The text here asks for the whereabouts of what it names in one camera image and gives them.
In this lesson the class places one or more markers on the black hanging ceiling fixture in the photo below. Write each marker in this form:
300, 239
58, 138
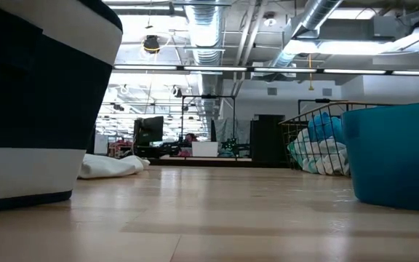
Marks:
151, 43

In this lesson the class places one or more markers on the person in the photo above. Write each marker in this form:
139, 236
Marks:
190, 138

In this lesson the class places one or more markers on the dark background robot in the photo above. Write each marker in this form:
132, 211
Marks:
233, 147

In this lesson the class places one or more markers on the grey fabric tarp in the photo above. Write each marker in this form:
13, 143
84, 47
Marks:
231, 129

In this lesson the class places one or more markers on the light blue shirt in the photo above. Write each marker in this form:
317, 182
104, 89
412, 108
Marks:
326, 153

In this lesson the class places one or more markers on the teal cloth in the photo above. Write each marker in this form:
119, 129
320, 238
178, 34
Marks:
291, 151

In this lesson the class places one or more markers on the black cabinet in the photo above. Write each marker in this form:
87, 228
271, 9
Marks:
267, 138

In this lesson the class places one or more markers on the white cloth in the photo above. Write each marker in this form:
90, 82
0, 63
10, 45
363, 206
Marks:
111, 166

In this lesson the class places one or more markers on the teal plastic bin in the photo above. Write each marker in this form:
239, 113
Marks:
395, 156

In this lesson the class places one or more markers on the ribbed silver ventilation duct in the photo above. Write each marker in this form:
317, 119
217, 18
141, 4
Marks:
318, 11
206, 29

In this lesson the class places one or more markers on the navy white striped fabric bin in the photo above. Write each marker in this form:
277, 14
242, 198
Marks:
31, 109

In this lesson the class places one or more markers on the white box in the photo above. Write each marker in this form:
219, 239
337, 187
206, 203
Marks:
205, 149

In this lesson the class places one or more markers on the grey wall vent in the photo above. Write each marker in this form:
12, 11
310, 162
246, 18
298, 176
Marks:
327, 92
272, 91

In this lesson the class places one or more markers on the black background monitor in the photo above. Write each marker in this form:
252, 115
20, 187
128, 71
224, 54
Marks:
151, 129

